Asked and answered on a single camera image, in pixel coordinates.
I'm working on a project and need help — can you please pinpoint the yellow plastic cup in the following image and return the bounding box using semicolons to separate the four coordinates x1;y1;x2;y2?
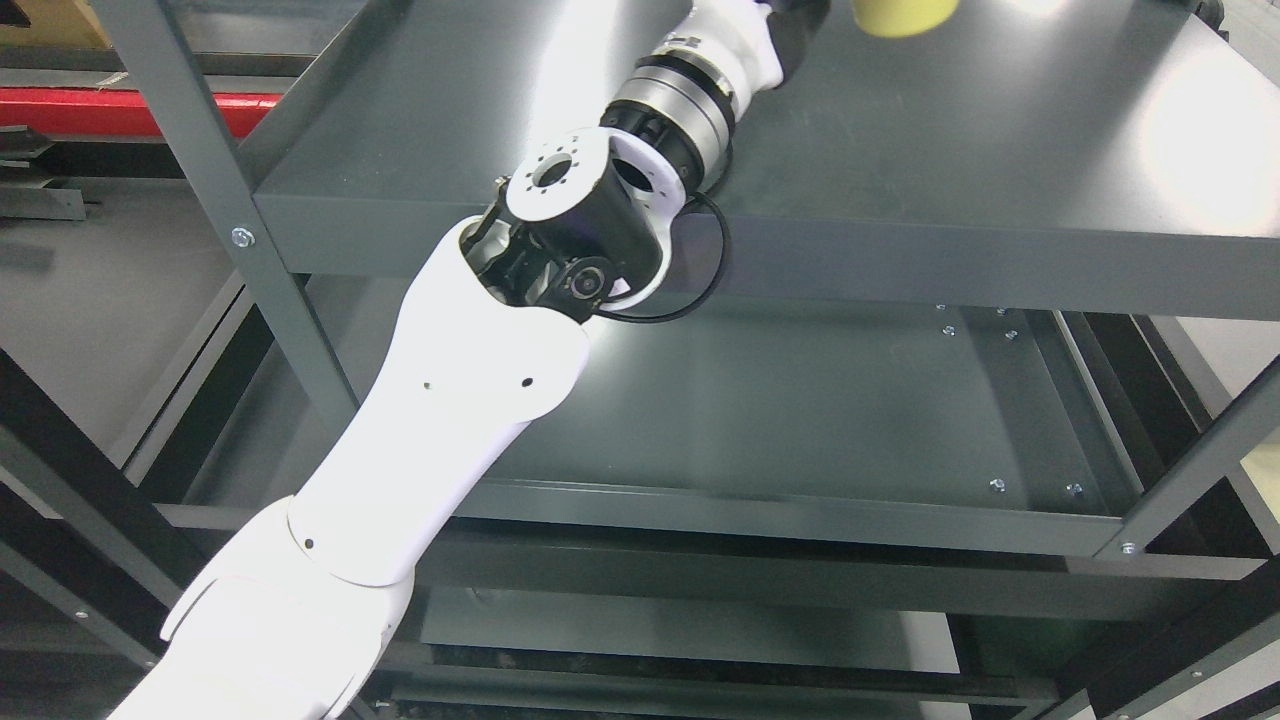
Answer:
851;0;960;38

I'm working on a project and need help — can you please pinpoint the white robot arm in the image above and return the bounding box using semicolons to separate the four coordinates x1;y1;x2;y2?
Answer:
111;33;785;719

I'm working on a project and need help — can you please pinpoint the dark grey metal shelf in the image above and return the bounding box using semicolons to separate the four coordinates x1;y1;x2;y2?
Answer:
90;0;1280;720

